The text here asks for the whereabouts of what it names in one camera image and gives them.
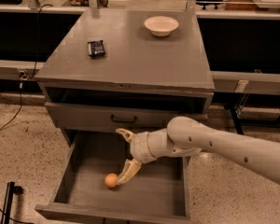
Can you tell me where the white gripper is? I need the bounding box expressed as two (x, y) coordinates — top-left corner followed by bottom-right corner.
(116, 128), (156, 185)

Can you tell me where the orange fruit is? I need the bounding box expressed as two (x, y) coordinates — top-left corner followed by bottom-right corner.
(105, 173), (118, 189)

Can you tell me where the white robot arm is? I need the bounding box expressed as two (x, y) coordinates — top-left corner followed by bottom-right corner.
(117, 117), (280, 185)

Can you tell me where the open grey lower drawer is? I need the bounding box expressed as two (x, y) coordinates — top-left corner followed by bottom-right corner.
(35, 132), (190, 224)

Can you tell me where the grey drawer cabinet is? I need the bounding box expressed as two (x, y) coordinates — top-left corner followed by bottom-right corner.
(35, 8), (215, 142)

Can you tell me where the dark blue snack packet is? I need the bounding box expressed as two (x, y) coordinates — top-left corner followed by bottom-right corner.
(88, 40), (105, 58)

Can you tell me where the black table leg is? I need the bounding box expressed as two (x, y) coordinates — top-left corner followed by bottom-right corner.
(229, 105), (244, 135)

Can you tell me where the black stand leg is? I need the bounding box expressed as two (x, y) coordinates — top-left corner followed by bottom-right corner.
(0, 182), (23, 224)

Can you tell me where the white bowl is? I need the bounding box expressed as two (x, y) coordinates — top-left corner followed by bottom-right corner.
(144, 16), (179, 37)

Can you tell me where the black drawer handle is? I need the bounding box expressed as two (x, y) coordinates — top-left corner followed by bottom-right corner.
(110, 114), (137, 124)

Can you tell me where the black power cable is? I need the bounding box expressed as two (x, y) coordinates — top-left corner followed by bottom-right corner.
(0, 3), (54, 135)

